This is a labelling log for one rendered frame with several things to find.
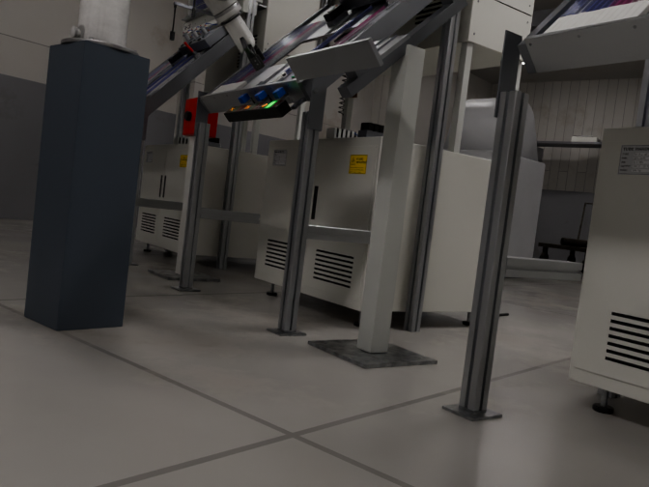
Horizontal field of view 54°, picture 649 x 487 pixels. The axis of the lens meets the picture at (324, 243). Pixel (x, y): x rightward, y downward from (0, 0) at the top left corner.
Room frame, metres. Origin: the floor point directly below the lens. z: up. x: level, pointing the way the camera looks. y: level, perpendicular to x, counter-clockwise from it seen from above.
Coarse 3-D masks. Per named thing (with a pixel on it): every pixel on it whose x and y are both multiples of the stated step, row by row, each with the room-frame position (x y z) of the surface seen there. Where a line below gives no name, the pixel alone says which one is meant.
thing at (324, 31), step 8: (384, 0) 2.23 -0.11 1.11; (328, 8) 2.67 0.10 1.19; (376, 8) 2.20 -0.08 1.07; (320, 16) 2.61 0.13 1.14; (352, 16) 2.29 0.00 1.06; (368, 16) 2.15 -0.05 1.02; (336, 24) 2.31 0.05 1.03; (344, 24) 2.25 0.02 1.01; (352, 24) 2.17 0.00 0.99; (320, 32) 2.35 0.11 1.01; (328, 32) 2.27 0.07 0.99; (344, 32) 2.19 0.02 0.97; (360, 32) 2.22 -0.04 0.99; (304, 40) 2.38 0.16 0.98; (312, 40) 2.34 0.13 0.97; (336, 40) 2.31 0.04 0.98
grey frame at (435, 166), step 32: (448, 32) 2.11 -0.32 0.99; (448, 64) 2.11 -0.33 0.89; (448, 96) 2.12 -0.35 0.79; (192, 160) 2.44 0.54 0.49; (192, 192) 2.42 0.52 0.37; (192, 224) 2.42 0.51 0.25; (192, 256) 2.43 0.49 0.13; (288, 256) 1.83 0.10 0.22; (416, 256) 2.13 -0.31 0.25; (288, 288) 1.82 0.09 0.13; (416, 288) 2.10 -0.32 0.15; (288, 320) 1.82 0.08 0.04; (416, 320) 2.12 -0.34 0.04
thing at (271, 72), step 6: (276, 66) 2.25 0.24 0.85; (282, 66) 2.20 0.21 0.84; (288, 66) 2.16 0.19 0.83; (264, 72) 2.26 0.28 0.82; (270, 72) 2.21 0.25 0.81; (276, 72) 2.16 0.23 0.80; (258, 78) 2.23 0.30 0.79; (264, 78) 2.19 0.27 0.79; (270, 78) 2.13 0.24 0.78; (282, 78) 2.03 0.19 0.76; (288, 78) 2.01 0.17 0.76; (246, 84) 2.25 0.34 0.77; (252, 84) 2.20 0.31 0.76; (258, 84) 2.13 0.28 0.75
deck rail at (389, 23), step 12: (408, 0) 2.04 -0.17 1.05; (420, 0) 2.07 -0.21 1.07; (432, 0) 2.10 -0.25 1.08; (396, 12) 2.02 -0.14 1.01; (408, 12) 2.05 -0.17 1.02; (372, 24) 1.98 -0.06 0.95; (384, 24) 2.00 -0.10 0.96; (396, 24) 2.02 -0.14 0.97; (360, 36) 1.95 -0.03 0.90; (372, 36) 1.97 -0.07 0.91; (384, 36) 2.00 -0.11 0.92; (300, 84) 1.84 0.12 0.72
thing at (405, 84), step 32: (416, 64) 1.67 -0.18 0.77; (416, 96) 1.68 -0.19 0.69; (384, 128) 1.70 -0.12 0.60; (384, 160) 1.68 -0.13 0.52; (384, 192) 1.67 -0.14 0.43; (384, 224) 1.66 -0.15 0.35; (384, 256) 1.66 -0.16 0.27; (384, 288) 1.67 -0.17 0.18; (384, 320) 1.67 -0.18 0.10; (352, 352) 1.64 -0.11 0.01; (384, 352) 1.68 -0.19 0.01
